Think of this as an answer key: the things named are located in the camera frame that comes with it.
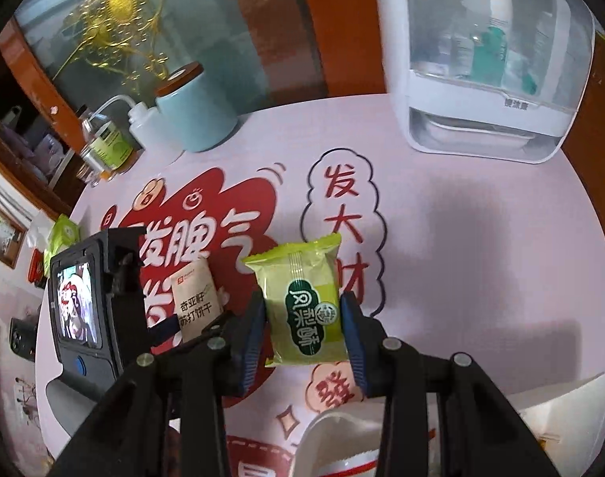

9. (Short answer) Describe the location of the teal canister with wooden lid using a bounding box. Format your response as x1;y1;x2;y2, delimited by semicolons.
156;62;239;154

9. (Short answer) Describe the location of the jar with orange contents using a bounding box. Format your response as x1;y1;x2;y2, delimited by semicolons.
81;144;114;182

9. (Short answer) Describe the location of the wooden frosted glass sliding door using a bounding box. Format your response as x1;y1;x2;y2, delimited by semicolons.
0;0;387;110

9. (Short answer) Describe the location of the white clear-dome storage organizer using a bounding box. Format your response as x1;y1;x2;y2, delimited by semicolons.
372;0;595;166

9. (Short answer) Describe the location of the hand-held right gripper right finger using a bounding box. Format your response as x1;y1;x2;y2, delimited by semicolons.
338;292;556;477

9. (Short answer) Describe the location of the white squeeze wash bottle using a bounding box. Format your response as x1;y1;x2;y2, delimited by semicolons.
101;94;171;152

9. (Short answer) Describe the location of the green tissue box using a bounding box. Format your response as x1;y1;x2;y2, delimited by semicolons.
44;213;84;269

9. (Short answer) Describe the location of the green pastry packet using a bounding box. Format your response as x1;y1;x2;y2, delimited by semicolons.
243;233;350;368

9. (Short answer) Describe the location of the kraft cracker packet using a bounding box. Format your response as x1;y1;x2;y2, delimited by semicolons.
172;258;230;346

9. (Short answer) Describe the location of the white bottle with teal label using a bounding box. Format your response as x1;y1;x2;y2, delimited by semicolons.
464;0;513;87

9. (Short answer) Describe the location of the red plastic item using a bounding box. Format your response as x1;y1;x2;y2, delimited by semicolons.
29;251;49;286

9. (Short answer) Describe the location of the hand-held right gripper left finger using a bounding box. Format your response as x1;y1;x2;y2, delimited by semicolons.
54;292;269;477

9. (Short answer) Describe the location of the white plastic bin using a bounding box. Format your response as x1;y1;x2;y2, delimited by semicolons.
302;372;605;477

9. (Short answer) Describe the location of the green label glass bottle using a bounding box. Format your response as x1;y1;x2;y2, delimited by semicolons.
78;109;136;172

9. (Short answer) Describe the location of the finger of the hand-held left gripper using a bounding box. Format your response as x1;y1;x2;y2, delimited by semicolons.
144;315;185;355

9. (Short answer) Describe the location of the wooden shelf cabinet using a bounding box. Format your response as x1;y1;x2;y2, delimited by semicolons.
561;25;605;160

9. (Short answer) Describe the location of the wooden framed board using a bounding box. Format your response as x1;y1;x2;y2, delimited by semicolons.
0;169;29;269

